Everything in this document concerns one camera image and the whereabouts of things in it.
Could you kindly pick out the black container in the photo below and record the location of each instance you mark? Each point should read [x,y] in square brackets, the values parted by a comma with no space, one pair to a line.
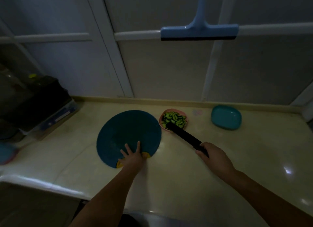
[36,102]

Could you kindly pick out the round blue cutting board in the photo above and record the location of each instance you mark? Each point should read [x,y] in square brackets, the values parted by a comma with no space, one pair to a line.
[128,133]

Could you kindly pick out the pink bowl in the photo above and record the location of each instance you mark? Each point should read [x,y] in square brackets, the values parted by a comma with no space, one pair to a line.
[161,122]

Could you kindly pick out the white window frame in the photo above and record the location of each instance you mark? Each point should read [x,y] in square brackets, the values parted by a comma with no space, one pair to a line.
[107,40]

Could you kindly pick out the blue squeegee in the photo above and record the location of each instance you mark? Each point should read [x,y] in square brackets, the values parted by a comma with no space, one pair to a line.
[199,31]

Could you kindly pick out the black kitchen knife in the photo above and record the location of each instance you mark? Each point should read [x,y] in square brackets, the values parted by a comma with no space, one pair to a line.
[183,135]

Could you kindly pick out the clear plastic storage box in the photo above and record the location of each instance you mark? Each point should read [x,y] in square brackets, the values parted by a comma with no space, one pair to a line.
[58,118]

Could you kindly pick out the person's right hand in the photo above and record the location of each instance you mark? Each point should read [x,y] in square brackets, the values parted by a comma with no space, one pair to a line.
[217,160]

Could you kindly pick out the person's right forearm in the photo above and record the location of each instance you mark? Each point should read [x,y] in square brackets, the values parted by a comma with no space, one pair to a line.
[266,202]

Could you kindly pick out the person's left hand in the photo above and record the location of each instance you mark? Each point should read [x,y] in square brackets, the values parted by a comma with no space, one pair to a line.
[133,160]

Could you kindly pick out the yellow-capped bottle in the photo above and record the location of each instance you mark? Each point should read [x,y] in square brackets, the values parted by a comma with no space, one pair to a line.
[32,76]

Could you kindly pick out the blue and pink dish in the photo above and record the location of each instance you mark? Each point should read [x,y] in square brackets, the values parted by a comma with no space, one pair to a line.
[7,154]

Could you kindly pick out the teal plastic dish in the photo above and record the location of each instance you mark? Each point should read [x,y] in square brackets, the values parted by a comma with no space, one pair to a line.
[226,117]

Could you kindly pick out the person's right thumb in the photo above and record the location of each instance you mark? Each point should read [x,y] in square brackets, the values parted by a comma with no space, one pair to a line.
[201,156]

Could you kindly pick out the chopped green vegetable pieces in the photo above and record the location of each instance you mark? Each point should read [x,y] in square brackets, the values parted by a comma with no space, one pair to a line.
[174,118]

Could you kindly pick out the person's left fingers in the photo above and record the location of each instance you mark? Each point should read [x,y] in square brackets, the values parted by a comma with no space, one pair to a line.
[139,147]

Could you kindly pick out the person's left forearm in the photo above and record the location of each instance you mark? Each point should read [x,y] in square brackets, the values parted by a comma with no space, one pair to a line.
[110,200]

